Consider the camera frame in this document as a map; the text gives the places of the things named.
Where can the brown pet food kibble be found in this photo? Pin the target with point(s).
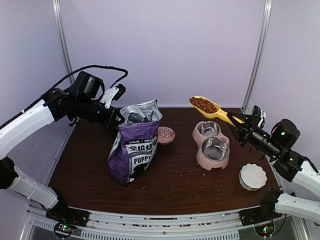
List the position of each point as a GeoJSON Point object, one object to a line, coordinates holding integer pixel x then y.
{"type": "Point", "coordinates": [203, 104]}

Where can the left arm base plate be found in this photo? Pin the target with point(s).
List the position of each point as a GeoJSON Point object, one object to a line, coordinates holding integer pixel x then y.
{"type": "Point", "coordinates": [68, 216]}

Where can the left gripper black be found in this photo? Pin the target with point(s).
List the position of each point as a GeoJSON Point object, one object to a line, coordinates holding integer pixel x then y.
{"type": "Point", "coordinates": [109, 121]}

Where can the front steel feeder bowl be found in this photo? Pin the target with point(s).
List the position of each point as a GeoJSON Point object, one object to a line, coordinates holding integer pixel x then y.
{"type": "Point", "coordinates": [215, 149]}

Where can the aluminium frame post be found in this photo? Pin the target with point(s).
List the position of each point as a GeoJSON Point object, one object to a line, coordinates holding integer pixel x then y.
{"type": "Point", "coordinates": [61, 34]}
{"type": "Point", "coordinates": [264, 30]}

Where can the yellow plastic scoop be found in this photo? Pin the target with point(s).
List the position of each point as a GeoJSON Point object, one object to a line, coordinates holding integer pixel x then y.
{"type": "Point", "coordinates": [220, 114]}

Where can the pink double pet feeder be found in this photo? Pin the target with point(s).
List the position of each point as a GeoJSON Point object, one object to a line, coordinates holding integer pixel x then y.
{"type": "Point", "coordinates": [203, 161]}

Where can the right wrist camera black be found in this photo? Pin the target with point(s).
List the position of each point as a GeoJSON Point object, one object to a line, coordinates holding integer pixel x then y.
{"type": "Point", "coordinates": [260, 115]}

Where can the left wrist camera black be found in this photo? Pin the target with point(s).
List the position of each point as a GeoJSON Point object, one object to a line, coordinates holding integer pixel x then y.
{"type": "Point", "coordinates": [112, 94]}

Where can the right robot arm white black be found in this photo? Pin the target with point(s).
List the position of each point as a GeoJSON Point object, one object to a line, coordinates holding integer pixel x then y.
{"type": "Point", "coordinates": [289, 164]}

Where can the steel feeder bowl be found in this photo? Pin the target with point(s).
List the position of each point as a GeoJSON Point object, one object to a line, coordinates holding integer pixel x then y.
{"type": "Point", "coordinates": [209, 129]}
{"type": "Point", "coordinates": [215, 149]}

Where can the left aluminium frame post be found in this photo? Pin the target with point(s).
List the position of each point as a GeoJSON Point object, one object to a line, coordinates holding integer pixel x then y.
{"type": "Point", "coordinates": [61, 34]}

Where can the red patterned small bowl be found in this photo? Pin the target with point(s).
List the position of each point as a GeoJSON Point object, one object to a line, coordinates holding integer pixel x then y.
{"type": "Point", "coordinates": [166, 135]}

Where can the front aluminium rail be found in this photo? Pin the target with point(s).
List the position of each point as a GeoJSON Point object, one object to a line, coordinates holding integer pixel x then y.
{"type": "Point", "coordinates": [223, 225]}

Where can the white scalloped ceramic bowl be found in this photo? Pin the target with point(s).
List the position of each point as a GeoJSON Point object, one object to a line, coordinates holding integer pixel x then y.
{"type": "Point", "coordinates": [252, 177]}

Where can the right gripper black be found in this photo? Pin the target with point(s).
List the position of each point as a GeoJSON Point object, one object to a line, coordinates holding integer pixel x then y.
{"type": "Point", "coordinates": [245, 130]}

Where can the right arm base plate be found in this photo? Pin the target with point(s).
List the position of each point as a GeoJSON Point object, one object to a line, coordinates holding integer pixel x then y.
{"type": "Point", "coordinates": [257, 215]}

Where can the purple pet food bag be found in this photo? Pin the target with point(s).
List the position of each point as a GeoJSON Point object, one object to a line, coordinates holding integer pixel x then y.
{"type": "Point", "coordinates": [136, 142]}

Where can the right aluminium frame post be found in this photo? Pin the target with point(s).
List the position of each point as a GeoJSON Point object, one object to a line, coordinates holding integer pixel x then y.
{"type": "Point", "coordinates": [264, 30]}

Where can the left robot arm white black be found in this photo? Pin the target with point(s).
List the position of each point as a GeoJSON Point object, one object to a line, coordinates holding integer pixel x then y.
{"type": "Point", "coordinates": [31, 140]}

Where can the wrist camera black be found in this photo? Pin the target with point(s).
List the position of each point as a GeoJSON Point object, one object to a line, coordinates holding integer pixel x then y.
{"type": "Point", "coordinates": [260, 115]}
{"type": "Point", "coordinates": [112, 94]}

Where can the rear steel feeder bowl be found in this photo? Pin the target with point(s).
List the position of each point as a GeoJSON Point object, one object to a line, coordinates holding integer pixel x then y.
{"type": "Point", "coordinates": [209, 129]}

